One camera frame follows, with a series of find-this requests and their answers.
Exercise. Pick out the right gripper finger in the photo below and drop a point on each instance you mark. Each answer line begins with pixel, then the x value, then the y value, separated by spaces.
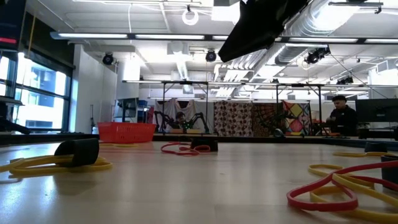
pixel 245 21
pixel 273 25

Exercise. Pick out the black wide rubber band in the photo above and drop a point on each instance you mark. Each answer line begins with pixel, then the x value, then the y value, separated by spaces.
pixel 376 147
pixel 81 152
pixel 203 143
pixel 390 174

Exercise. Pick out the red rubber band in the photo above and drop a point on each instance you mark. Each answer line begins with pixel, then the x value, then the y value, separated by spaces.
pixel 323 206
pixel 174 152

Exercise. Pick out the black ceiling spotlight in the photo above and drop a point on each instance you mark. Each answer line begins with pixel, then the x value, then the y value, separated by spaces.
pixel 108 59
pixel 211 56
pixel 314 56
pixel 345 80

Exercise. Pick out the dark orange patterned cloth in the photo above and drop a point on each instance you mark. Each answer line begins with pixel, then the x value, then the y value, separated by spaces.
pixel 264 115

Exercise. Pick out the colourful geometric cloth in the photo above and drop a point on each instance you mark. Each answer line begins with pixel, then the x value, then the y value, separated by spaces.
pixel 297 118

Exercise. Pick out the brown circle patterned cloth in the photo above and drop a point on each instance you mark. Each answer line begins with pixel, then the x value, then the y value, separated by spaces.
pixel 233 118

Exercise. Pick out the black overhead light beam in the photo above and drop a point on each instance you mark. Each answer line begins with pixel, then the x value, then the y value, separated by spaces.
pixel 132 36

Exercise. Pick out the white draped cloth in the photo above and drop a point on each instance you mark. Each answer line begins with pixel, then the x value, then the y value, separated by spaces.
pixel 168 107

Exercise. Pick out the person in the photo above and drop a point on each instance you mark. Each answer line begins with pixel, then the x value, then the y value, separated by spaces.
pixel 180 118
pixel 342 119

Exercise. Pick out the blue storage boxes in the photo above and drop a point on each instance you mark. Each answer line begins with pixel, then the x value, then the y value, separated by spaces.
pixel 143 104

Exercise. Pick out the black computer monitor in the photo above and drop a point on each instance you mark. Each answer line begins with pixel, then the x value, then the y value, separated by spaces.
pixel 376 110

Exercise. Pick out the dark screen on stand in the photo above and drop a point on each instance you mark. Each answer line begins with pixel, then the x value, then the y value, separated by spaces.
pixel 127 107

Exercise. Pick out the red plastic basket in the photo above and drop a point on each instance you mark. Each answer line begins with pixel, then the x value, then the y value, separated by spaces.
pixel 127 132

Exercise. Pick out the dark monitor with red bar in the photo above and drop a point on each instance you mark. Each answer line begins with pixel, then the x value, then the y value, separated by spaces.
pixel 12 18

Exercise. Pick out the grey desk top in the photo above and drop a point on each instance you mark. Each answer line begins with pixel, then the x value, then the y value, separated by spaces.
pixel 9 100

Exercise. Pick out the silver ventilation duct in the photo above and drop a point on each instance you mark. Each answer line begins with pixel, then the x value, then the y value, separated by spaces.
pixel 311 18

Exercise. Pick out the black distant workstation frame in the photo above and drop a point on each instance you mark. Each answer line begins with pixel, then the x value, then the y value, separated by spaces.
pixel 206 102

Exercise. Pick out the dark window frame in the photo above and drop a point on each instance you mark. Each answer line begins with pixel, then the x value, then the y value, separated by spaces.
pixel 67 105

